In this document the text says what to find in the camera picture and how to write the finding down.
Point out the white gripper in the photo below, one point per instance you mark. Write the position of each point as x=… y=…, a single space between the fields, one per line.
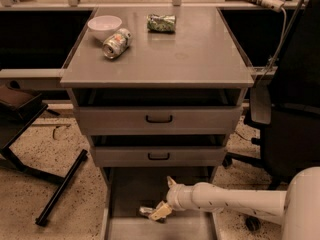
x=174 y=196

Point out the silver blue redbull can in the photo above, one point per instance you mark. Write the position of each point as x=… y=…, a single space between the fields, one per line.
x=145 y=211

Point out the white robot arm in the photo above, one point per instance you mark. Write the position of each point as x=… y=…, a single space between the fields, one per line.
x=296 y=210

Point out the bottom grey drawer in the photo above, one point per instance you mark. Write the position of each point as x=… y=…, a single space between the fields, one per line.
x=131 y=188

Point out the grey drawer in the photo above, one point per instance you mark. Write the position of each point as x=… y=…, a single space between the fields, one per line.
x=131 y=188
x=158 y=150
x=145 y=111

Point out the middle grey drawer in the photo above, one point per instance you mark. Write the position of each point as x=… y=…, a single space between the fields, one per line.
x=158 y=150

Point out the grey drawer cabinet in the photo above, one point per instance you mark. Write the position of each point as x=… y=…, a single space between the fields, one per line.
x=199 y=54

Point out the top grey drawer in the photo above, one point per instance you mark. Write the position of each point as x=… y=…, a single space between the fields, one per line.
x=145 y=111

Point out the silver orange soda can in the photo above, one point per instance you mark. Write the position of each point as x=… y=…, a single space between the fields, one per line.
x=117 y=43

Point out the green soda can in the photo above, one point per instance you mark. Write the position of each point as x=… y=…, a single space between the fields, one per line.
x=161 y=23

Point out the black office chair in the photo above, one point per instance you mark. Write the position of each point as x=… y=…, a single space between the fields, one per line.
x=290 y=141

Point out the white bowl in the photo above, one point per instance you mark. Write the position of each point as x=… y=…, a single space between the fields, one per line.
x=101 y=27

